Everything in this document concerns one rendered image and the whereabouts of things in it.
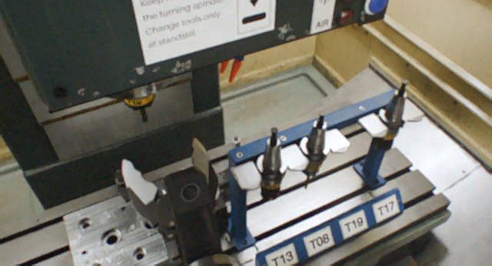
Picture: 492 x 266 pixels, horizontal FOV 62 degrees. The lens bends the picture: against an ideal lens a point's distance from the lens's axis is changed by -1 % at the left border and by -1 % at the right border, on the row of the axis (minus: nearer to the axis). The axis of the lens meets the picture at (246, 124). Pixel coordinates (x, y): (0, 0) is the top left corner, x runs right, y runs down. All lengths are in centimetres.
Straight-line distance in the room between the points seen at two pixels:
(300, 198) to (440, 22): 73
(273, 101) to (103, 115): 91
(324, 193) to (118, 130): 67
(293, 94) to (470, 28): 91
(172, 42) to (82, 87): 10
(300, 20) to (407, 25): 111
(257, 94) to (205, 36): 156
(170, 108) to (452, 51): 93
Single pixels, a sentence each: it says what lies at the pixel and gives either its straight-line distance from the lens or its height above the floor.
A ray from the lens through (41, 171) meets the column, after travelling 147.
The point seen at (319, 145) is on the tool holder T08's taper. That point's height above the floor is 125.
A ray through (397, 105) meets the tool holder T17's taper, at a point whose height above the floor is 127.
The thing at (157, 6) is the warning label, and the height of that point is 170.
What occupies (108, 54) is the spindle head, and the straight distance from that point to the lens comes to 44.
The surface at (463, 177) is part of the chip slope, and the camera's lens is 154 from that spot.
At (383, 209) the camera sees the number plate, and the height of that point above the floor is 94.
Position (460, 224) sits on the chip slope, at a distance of 148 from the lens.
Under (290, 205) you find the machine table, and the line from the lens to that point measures 122.
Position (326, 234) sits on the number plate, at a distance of 113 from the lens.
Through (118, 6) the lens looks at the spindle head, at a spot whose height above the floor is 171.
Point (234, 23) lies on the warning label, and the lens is 47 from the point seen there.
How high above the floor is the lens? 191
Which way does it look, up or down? 45 degrees down
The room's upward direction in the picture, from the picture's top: straight up
